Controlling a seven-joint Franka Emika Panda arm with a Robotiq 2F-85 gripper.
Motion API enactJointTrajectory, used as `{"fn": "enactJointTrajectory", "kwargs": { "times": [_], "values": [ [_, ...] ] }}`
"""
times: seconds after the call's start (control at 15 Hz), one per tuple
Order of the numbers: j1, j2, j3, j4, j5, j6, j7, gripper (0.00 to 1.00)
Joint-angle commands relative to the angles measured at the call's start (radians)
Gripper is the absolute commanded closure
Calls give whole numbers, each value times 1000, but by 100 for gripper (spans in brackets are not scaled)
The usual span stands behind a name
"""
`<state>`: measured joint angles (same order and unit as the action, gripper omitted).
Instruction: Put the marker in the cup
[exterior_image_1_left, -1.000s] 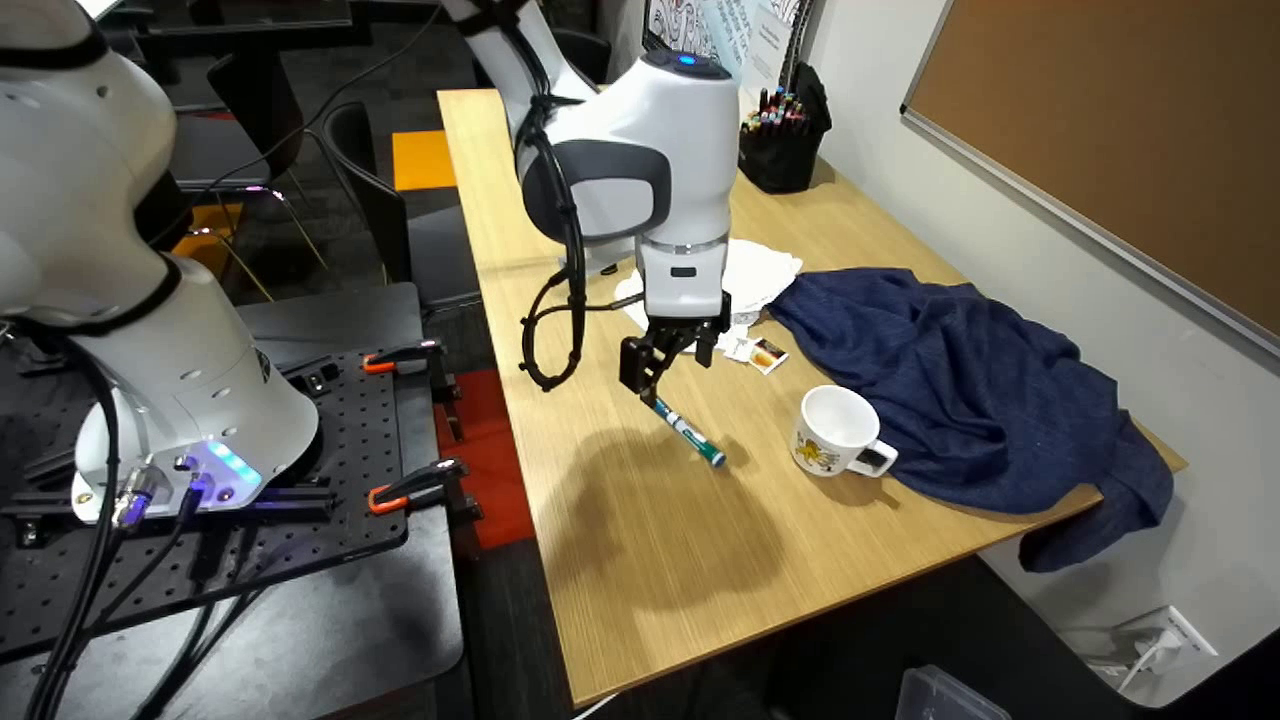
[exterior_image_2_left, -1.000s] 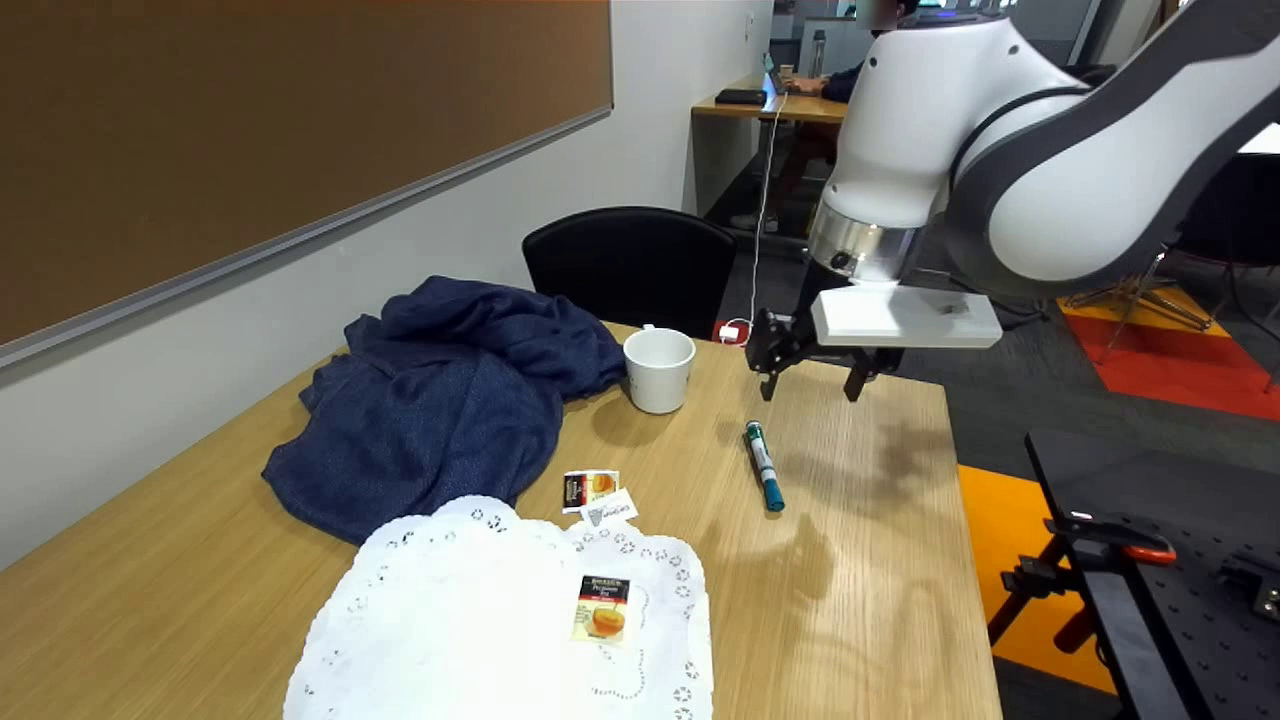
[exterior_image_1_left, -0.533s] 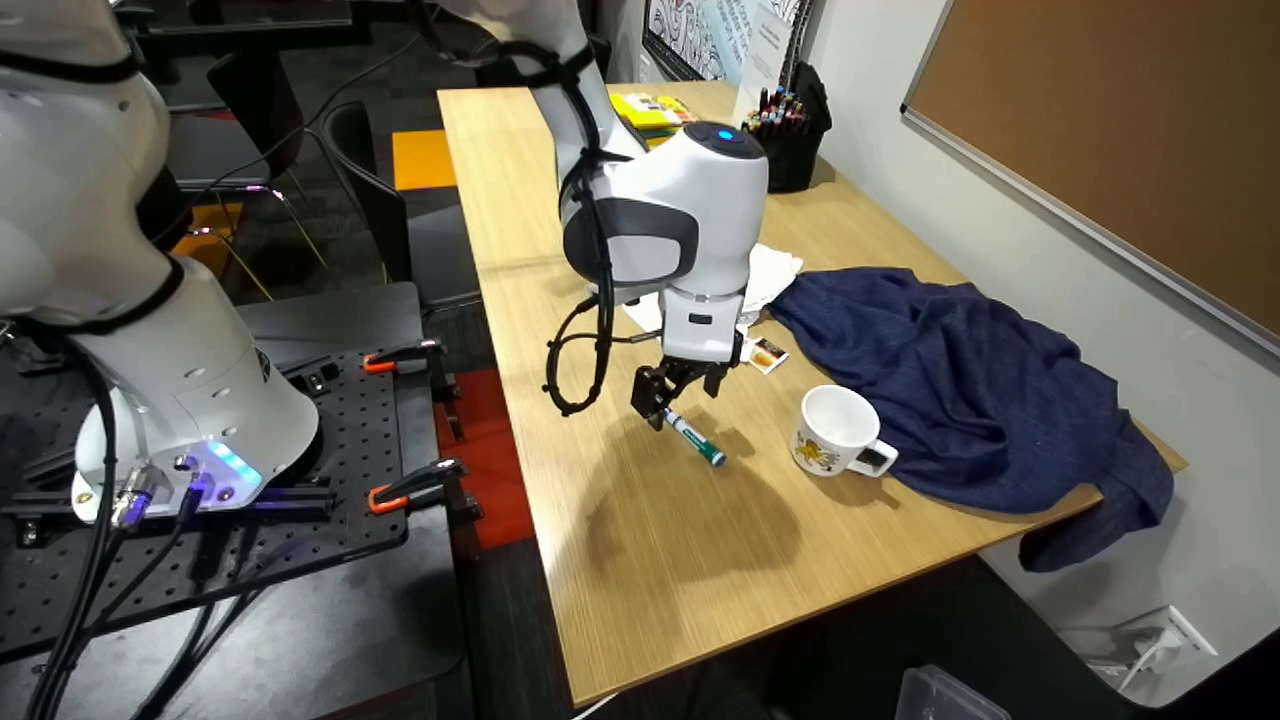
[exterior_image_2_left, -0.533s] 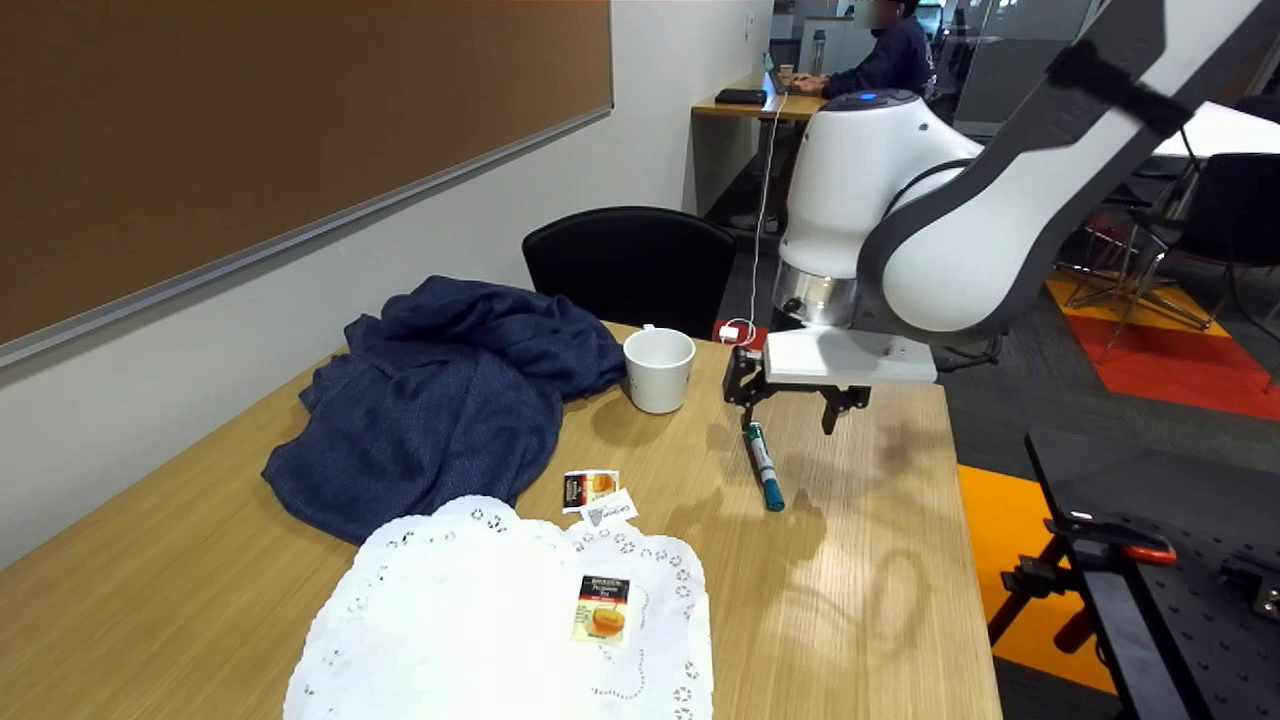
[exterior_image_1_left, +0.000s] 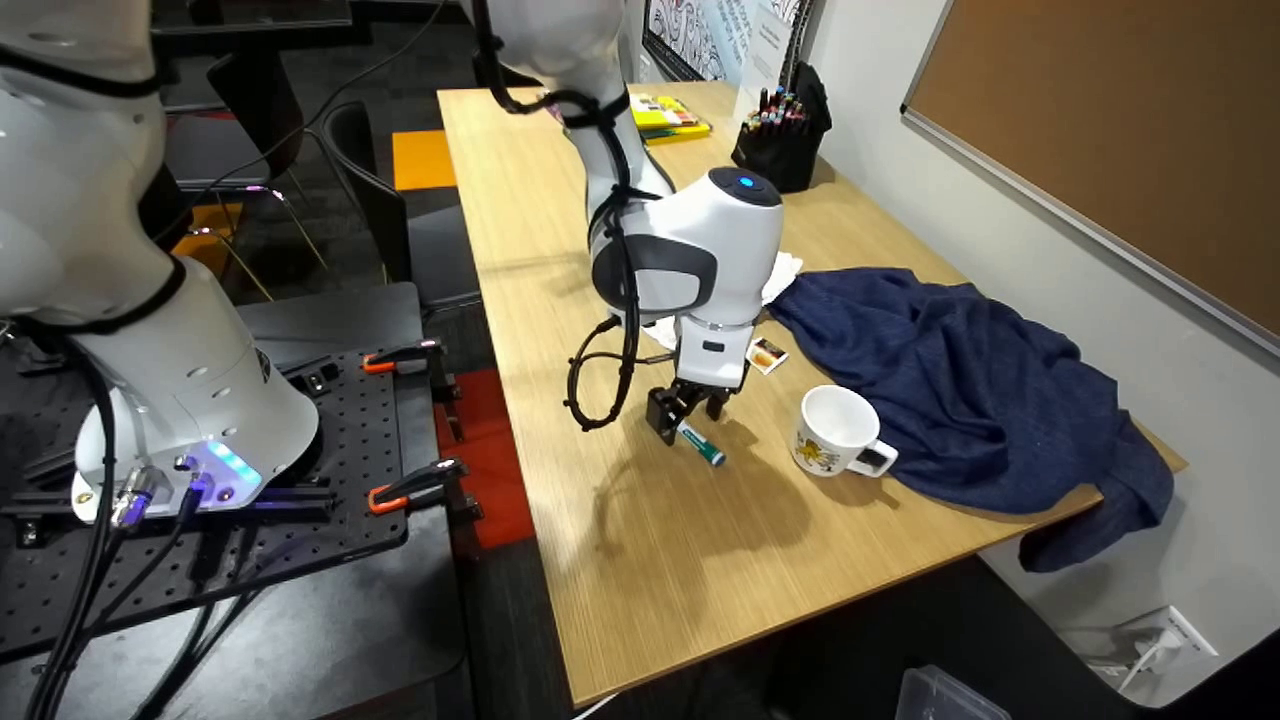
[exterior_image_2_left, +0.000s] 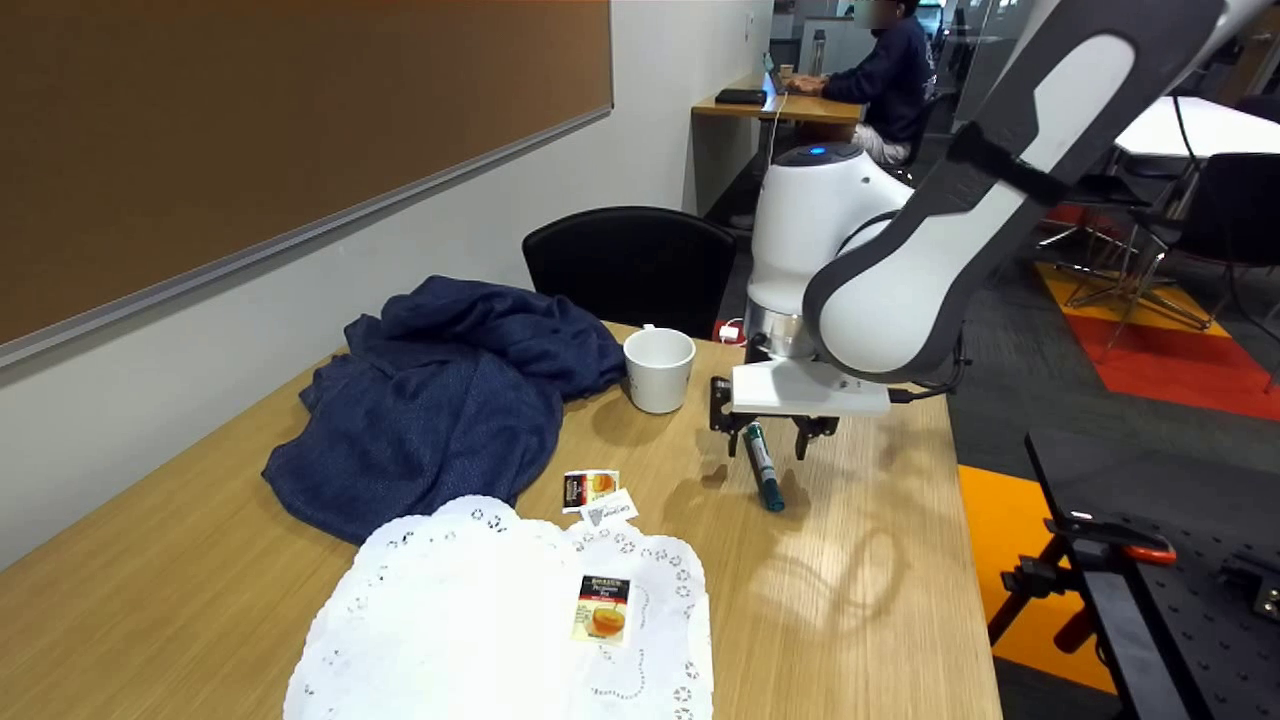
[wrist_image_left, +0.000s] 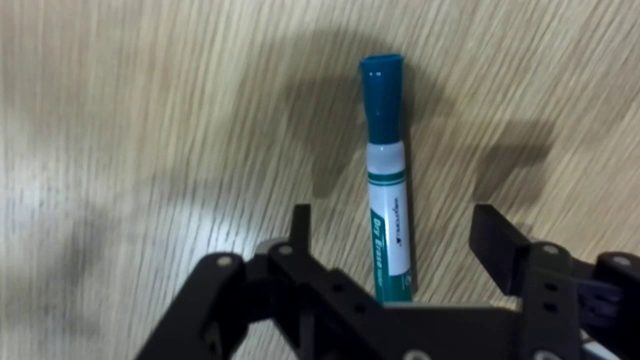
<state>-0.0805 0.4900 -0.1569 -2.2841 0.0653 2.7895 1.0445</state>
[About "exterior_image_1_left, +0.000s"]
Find black pen holder bag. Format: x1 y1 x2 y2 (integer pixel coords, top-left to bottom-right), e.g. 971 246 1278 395
730 60 841 197

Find gripper block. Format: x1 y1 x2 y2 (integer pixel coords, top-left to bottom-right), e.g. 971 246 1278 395
643 318 752 448

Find black perforated breadboard plate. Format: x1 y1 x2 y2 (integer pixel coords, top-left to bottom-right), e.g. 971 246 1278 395
0 340 416 665

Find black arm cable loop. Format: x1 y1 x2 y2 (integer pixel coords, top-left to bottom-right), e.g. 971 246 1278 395
564 77 671 435

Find teal capped white marker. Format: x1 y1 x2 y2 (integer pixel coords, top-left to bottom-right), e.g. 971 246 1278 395
667 421 732 473

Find dark blue cloth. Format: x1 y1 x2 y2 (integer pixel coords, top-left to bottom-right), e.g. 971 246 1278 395
767 264 1180 576

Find whiteboard with drawings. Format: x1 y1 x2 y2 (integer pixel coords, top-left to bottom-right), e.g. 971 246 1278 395
639 0 812 96

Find white printed mug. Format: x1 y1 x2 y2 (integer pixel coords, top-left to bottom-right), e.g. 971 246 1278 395
794 380 905 485

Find black base cable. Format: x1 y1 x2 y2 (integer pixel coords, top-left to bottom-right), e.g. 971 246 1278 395
25 356 138 720

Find small printed card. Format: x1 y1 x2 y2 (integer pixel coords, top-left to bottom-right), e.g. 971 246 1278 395
747 334 794 380

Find clear plastic container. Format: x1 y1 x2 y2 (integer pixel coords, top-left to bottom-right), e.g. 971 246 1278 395
892 665 1018 720

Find white paper sheet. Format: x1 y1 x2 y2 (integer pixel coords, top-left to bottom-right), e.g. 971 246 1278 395
757 250 808 306

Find brown cork board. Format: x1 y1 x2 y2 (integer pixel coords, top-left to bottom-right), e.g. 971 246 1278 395
895 0 1280 380

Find orange black bar clamp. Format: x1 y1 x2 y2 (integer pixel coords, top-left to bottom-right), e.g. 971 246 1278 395
358 338 454 384
364 455 472 519

